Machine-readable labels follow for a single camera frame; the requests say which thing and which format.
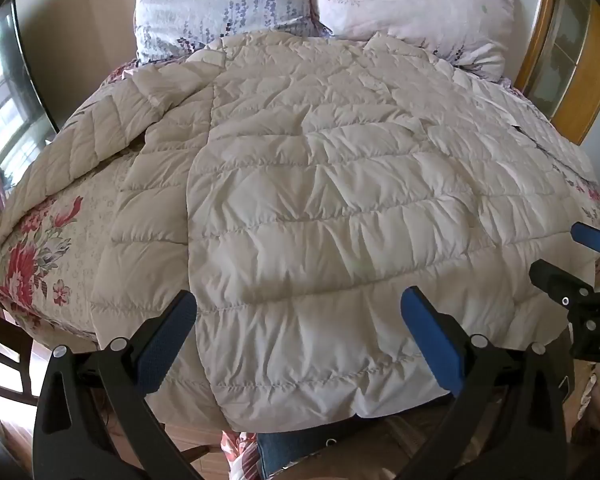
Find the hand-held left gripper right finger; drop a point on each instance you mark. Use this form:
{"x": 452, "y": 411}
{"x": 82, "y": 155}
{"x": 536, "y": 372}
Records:
{"x": 430, "y": 340}

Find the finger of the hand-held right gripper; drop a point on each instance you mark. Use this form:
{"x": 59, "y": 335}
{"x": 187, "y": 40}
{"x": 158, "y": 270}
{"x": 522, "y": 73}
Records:
{"x": 555, "y": 280}
{"x": 596, "y": 239}

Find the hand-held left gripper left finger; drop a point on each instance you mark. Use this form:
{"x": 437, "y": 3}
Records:
{"x": 167, "y": 340}

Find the beige quilted down jacket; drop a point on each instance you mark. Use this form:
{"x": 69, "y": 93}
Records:
{"x": 330, "y": 200}

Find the floral bed sheet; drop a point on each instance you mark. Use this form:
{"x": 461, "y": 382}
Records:
{"x": 55, "y": 270}

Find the dark wooden chair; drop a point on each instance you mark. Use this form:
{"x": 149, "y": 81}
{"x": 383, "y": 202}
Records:
{"x": 10, "y": 355}

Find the person's blue jeans leg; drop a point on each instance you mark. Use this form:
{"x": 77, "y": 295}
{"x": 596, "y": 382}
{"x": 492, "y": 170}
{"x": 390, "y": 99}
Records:
{"x": 285, "y": 455}

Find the wooden glass door cabinet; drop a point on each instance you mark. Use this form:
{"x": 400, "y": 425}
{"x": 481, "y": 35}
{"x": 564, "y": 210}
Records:
{"x": 565, "y": 45}

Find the window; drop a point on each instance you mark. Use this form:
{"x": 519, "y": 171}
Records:
{"x": 10, "y": 100}

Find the pink tree print pillow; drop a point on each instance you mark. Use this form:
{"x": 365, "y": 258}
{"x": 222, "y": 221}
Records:
{"x": 415, "y": 5}

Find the white lavender print pillow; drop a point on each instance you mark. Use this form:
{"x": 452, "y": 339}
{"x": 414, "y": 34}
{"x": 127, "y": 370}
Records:
{"x": 220, "y": 5}

